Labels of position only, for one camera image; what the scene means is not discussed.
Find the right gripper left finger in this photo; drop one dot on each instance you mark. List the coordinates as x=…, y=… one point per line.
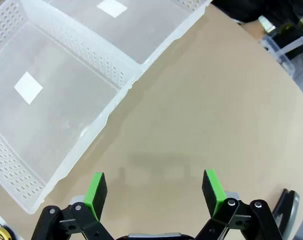
x=96, y=200

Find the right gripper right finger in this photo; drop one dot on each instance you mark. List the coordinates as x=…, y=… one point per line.
x=211, y=195

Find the black stapler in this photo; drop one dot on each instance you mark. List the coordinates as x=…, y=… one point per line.
x=289, y=207

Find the white perforated plastic basket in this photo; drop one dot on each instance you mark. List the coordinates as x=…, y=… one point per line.
x=146, y=32
x=66, y=112

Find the yellow tape measure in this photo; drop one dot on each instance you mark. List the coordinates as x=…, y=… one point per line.
x=1, y=232

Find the white square sticker label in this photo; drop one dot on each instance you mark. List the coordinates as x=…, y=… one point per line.
x=28, y=87
x=111, y=7

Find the clear plastic storage bin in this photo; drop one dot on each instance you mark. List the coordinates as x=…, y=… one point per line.
x=276, y=47

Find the black fabric heap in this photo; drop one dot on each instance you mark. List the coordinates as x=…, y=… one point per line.
x=236, y=10

